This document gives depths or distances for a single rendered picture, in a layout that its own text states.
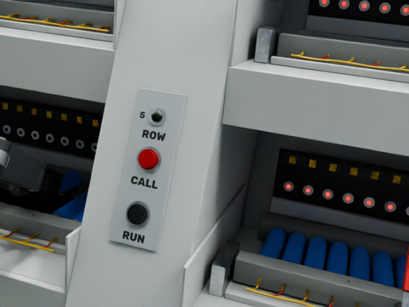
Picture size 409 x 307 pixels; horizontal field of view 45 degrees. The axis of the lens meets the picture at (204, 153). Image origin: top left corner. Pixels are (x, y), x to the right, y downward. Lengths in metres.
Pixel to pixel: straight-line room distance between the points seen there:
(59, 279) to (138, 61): 0.19
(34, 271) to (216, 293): 0.15
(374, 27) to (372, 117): 0.20
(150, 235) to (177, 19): 0.17
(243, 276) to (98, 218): 0.14
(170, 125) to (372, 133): 0.15
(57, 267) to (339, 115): 0.27
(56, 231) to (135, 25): 0.20
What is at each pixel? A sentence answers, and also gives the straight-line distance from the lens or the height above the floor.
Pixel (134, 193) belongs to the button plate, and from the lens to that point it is 0.39.
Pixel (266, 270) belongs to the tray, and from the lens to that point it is 0.44.
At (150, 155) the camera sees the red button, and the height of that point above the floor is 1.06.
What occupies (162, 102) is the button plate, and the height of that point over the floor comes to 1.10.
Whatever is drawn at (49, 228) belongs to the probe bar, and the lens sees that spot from 0.49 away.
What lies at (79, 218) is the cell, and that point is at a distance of 0.50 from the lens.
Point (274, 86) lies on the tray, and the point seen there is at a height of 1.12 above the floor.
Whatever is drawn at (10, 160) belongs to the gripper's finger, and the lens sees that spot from 0.39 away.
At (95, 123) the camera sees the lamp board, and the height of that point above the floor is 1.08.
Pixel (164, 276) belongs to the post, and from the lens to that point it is 0.39.
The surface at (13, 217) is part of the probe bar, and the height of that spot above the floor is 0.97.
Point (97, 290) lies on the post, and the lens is 0.42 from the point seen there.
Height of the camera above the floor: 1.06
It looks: 1 degrees up
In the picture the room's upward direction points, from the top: 11 degrees clockwise
